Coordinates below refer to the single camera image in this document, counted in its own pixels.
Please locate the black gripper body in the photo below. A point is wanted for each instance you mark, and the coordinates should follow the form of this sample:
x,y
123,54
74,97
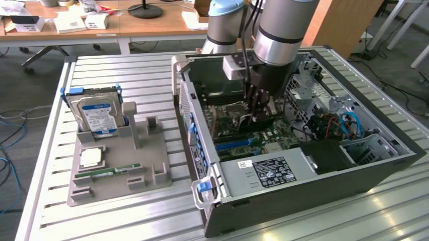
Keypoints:
x,y
272,77

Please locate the green GPU with black fan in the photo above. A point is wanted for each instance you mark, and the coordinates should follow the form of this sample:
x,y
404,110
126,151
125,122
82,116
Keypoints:
x,y
245,124

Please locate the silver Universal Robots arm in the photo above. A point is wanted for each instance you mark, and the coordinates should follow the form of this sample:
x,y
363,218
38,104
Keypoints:
x,y
278,32

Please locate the CPU socket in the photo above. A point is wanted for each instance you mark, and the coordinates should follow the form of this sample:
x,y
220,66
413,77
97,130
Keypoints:
x,y
234,108

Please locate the metal drive cage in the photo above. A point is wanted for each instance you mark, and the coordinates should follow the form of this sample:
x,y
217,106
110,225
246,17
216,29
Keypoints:
x,y
301,110

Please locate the green motherboard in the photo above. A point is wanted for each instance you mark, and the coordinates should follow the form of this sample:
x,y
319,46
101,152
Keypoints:
x,y
278,135

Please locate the blue expansion slot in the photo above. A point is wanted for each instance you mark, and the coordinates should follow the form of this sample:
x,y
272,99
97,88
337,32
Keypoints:
x,y
234,145

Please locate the blue card retention clips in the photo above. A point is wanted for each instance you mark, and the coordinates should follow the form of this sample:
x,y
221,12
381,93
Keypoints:
x,y
193,126

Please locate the wooden cabinet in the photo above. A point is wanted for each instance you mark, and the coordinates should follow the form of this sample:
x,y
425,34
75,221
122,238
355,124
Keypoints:
x,y
341,30

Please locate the black power strip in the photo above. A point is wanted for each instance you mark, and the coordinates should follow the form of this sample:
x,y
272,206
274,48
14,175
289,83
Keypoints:
x,y
367,55

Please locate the grey power supply unit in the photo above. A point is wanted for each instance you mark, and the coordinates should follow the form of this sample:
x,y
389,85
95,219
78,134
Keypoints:
x,y
234,180

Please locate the white paper sheets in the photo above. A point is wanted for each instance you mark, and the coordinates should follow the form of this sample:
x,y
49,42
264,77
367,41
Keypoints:
x,y
194,21

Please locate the brown cardboard box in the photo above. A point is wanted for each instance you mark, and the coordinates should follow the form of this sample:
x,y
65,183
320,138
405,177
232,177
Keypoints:
x,y
202,7

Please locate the metal disk bay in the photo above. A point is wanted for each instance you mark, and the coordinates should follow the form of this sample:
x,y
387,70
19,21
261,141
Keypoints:
x,y
365,150

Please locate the blue case latch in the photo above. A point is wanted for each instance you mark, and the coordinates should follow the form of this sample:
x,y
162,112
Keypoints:
x,y
205,187

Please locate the black open PC case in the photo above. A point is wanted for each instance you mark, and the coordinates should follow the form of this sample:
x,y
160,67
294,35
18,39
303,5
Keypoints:
x,y
301,200

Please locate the white table leg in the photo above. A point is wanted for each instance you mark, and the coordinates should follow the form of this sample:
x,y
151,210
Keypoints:
x,y
421,56

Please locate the grey parts rack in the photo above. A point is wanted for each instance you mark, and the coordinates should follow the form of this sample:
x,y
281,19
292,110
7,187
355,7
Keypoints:
x,y
117,155

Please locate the black monitor stand base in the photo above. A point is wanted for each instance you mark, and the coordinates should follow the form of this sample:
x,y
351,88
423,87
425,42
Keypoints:
x,y
145,12

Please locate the hard disk in blue carrier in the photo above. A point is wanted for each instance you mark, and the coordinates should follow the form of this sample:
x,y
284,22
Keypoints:
x,y
94,115

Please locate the green RAM stick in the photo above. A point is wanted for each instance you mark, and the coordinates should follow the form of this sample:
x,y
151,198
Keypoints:
x,y
107,172

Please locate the silver CPU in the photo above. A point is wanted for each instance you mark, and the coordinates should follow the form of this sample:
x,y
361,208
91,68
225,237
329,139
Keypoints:
x,y
91,158

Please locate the white labelled box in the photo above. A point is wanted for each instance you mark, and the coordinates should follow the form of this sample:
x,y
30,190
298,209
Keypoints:
x,y
97,22

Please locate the clear plastic bag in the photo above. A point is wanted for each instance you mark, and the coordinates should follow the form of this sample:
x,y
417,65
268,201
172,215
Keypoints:
x,y
89,5

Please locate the white flat box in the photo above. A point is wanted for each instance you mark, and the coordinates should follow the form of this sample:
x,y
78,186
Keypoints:
x,y
70,25

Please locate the black chair base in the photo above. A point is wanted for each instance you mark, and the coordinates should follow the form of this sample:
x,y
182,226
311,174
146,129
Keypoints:
x,y
43,51

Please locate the tape roll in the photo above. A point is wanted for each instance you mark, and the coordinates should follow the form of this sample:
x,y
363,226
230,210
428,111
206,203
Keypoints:
x,y
63,3

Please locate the wooden desk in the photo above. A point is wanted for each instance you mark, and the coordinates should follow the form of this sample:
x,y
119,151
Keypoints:
x,y
41,35

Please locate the grey cup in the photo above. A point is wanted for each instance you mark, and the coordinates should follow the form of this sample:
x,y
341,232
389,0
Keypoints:
x,y
49,3

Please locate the white box with black label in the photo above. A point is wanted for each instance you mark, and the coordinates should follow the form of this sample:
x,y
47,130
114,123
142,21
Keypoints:
x,y
30,28

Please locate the brown cardboard piece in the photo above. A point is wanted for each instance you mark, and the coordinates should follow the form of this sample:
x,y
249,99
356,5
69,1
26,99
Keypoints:
x,y
7,25

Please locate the white printed papers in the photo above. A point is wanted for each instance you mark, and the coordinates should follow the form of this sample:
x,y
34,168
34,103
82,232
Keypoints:
x,y
11,10

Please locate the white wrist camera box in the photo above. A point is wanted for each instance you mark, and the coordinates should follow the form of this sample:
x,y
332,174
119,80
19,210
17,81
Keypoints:
x,y
233,69

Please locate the white table frame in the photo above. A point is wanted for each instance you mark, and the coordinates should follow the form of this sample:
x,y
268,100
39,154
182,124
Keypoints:
x,y
387,25

